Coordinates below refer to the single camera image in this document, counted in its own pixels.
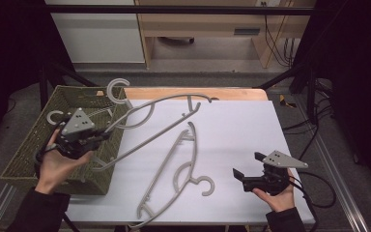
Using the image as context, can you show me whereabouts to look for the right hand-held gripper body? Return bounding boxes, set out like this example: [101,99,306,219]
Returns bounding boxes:
[242,150,309,196]

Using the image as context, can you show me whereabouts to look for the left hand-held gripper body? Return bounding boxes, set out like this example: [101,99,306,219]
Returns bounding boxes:
[56,107,100,160]

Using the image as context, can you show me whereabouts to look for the green woven basket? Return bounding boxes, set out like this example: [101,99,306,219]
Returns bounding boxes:
[0,84,130,196]

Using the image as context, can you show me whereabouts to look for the person's right hand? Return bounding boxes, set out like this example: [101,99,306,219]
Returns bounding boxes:
[252,169,296,213]

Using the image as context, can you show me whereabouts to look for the person's left hand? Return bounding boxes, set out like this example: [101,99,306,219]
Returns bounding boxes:
[34,129,95,196]

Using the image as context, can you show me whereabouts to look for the white table mat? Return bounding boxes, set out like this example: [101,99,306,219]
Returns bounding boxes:
[66,99,317,226]

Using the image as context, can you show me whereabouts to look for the yellow and black tool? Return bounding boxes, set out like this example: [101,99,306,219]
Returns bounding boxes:
[278,94,298,109]

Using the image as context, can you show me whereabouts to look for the wooden table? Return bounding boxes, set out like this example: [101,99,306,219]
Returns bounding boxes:
[124,87,269,102]

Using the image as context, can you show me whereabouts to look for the black metal stand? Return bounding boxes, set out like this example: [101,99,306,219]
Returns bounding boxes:
[38,61,98,110]
[254,62,318,124]

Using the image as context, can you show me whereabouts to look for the white cabinet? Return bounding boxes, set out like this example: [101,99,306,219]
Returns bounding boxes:
[44,0,146,64]

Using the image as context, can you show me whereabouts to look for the black curtain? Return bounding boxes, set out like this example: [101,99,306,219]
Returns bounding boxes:
[294,0,371,197]
[0,0,75,153]

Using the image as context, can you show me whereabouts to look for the wooden desk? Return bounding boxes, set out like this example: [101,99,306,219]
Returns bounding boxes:
[134,0,317,70]

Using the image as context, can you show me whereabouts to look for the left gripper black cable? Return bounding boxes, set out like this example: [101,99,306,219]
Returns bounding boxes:
[34,143,60,162]

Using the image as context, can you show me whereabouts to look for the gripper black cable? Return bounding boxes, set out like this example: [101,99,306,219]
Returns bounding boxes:
[289,170,337,232]
[34,143,60,162]

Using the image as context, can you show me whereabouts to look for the black floor cables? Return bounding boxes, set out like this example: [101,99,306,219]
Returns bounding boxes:
[282,78,336,149]

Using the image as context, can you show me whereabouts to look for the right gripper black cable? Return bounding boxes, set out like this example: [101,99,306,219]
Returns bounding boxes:
[289,170,337,232]

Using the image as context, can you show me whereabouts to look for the black hanging cables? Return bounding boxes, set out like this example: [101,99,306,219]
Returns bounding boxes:
[260,1,297,68]

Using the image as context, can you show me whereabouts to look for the black horizontal frame bar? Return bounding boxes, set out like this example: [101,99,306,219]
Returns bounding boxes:
[44,4,315,16]

